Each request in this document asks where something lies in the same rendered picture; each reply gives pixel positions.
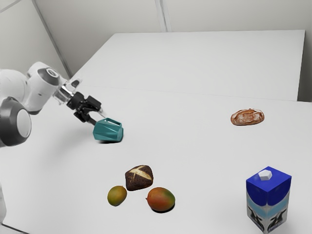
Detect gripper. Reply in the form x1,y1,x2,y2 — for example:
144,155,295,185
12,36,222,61
66,91,107,126

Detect large red-orange mango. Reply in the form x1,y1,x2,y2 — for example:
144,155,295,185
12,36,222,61
145,187,176,212

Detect brown crusty bread loaf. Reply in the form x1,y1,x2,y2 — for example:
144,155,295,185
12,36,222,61
230,108,265,126

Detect dark scored bread roll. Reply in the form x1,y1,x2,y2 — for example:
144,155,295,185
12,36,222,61
125,165,154,192

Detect small green-orange mango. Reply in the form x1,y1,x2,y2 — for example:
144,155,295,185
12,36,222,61
107,185,128,207

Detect blue and white milk carton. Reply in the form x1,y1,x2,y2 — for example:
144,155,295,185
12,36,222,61
245,166,293,233

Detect teal faceted mug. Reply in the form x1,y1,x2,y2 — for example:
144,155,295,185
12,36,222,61
93,117,124,143

